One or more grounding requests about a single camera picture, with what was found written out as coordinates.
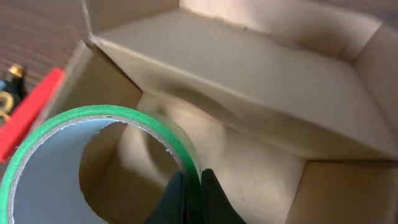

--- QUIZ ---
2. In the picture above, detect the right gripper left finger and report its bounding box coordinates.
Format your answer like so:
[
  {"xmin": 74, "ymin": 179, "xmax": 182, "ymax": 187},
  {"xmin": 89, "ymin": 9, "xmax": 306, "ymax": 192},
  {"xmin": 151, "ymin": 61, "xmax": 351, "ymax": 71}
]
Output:
[{"xmin": 144, "ymin": 171, "xmax": 187, "ymax": 224}]

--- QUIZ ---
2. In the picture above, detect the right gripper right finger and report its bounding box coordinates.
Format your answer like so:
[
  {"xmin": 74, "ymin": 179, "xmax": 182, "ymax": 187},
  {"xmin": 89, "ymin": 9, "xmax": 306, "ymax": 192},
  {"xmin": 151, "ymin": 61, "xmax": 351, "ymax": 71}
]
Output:
[{"xmin": 201, "ymin": 169, "xmax": 246, "ymax": 224}]

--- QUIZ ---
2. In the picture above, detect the green tape roll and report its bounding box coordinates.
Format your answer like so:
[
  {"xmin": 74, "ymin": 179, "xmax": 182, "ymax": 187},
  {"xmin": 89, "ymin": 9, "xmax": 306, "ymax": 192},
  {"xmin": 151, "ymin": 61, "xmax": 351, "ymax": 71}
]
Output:
[{"xmin": 1, "ymin": 105, "xmax": 203, "ymax": 223}]

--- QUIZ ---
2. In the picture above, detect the black gold correction tape dispenser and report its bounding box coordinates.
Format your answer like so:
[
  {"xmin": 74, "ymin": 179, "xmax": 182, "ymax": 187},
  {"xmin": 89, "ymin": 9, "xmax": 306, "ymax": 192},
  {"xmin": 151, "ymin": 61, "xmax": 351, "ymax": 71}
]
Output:
[{"xmin": 1, "ymin": 63, "xmax": 27, "ymax": 126}]

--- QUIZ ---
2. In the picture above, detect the open cardboard box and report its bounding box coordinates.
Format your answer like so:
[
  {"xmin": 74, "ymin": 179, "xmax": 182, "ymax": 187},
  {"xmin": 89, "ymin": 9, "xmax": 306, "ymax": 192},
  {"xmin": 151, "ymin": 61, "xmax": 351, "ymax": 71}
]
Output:
[{"xmin": 40, "ymin": 0, "xmax": 397, "ymax": 223}]

